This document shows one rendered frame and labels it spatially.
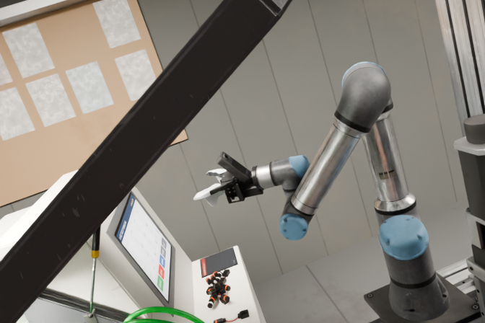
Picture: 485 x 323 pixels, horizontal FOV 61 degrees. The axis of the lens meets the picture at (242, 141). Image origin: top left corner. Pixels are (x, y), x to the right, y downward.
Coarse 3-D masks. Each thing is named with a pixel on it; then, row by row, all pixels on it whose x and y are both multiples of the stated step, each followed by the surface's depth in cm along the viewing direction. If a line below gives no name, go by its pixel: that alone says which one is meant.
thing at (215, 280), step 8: (216, 272) 164; (224, 272) 165; (208, 280) 163; (216, 280) 158; (224, 280) 160; (208, 288) 157; (216, 288) 151; (224, 288) 155; (216, 296) 150; (224, 296) 146; (208, 304) 145; (224, 304) 147
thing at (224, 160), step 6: (222, 156) 123; (228, 156) 124; (222, 162) 122; (228, 162) 122; (234, 162) 125; (228, 168) 123; (234, 168) 123; (240, 168) 125; (246, 168) 127; (234, 174) 124; (240, 174) 123; (246, 174) 124; (240, 180) 124; (246, 180) 124
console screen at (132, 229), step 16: (128, 208) 149; (144, 208) 167; (112, 224) 127; (128, 224) 139; (144, 224) 155; (112, 240) 120; (128, 240) 131; (144, 240) 144; (160, 240) 161; (128, 256) 124; (144, 256) 135; (160, 256) 150; (144, 272) 128; (160, 272) 140; (160, 288) 131
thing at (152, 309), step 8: (136, 312) 99; (144, 312) 99; (152, 312) 99; (160, 312) 100; (168, 312) 100; (176, 312) 100; (184, 312) 101; (128, 320) 99; (192, 320) 101; (200, 320) 102
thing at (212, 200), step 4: (216, 184) 126; (208, 188) 125; (212, 188) 124; (200, 192) 124; (204, 192) 123; (208, 192) 123; (220, 192) 125; (196, 196) 124; (200, 196) 124; (204, 196) 123; (208, 196) 124; (212, 196) 125; (216, 196) 125; (208, 200) 125; (212, 200) 125; (216, 200) 126; (212, 204) 125; (216, 204) 126
